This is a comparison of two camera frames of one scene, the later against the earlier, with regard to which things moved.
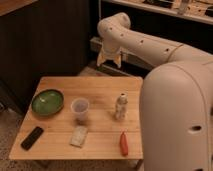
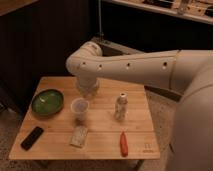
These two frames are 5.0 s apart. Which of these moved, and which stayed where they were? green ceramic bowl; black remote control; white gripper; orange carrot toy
Moved: white gripper
Stayed: black remote control; orange carrot toy; green ceramic bowl
